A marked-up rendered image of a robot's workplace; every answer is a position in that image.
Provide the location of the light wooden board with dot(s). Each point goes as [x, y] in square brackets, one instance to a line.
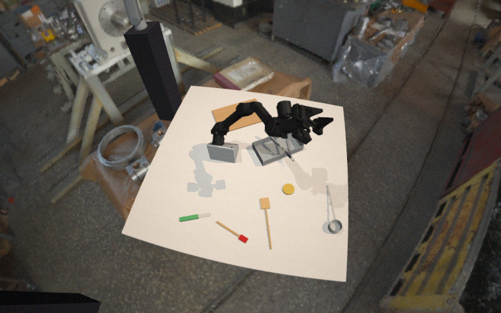
[222, 113]

